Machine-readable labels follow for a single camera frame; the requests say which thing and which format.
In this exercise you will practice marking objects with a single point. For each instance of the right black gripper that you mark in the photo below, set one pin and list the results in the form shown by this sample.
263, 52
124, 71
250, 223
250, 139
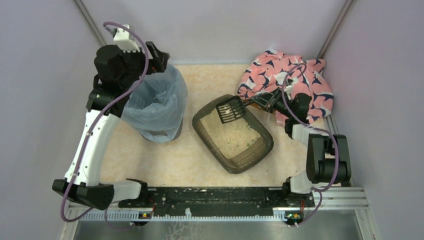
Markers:
266, 100

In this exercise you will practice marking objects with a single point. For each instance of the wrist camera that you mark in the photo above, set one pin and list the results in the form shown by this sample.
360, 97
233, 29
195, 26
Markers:
288, 86
125, 41

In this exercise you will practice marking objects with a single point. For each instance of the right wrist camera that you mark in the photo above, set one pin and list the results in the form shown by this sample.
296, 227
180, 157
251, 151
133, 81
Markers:
288, 86

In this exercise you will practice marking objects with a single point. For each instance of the pink patterned cloth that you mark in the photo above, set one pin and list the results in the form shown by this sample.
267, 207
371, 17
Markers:
269, 71

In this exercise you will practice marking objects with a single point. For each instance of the blue-lined trash bin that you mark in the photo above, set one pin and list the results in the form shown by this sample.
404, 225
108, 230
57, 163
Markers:
156, 107

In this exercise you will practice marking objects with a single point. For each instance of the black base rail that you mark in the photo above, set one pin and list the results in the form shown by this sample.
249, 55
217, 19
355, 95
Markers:
226, 204

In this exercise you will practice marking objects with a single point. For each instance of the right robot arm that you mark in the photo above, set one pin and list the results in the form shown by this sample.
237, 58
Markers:
327, 158

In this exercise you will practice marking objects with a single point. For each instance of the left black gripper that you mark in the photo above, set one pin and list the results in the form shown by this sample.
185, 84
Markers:
154, 55

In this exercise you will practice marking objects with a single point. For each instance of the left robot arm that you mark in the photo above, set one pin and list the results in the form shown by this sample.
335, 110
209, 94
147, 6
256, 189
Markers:
117, 71

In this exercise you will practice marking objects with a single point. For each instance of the black litter scoop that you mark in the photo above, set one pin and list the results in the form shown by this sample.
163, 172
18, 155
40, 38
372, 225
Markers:
232, 109

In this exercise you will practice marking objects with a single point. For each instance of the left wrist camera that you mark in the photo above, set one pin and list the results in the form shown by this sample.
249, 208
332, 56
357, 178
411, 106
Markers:
125, 41

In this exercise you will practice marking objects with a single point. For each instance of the brown litter box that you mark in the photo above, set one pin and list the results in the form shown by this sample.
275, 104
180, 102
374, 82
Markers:
237, 146

